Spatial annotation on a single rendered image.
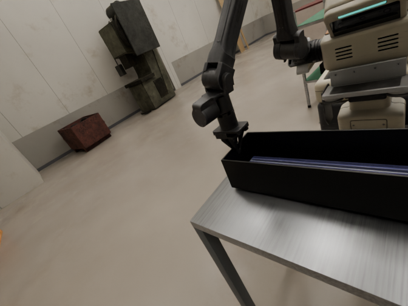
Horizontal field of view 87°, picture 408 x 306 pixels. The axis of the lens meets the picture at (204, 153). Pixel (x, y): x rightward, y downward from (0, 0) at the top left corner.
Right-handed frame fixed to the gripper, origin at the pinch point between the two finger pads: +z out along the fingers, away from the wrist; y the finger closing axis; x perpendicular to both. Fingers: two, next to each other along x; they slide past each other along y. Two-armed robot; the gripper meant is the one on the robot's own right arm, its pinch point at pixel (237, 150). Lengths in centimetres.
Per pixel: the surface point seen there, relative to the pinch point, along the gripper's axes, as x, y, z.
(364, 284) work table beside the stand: -23.9, 37.0, 9.7
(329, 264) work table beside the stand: -22.6, 31.4, 9.7
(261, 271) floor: 5, -17, 90
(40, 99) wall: 99, -636, -56
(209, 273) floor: -11, -47, 90
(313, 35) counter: 529, -126, 46
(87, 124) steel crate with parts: 124, -520, 36
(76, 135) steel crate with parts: 89, -517, 44
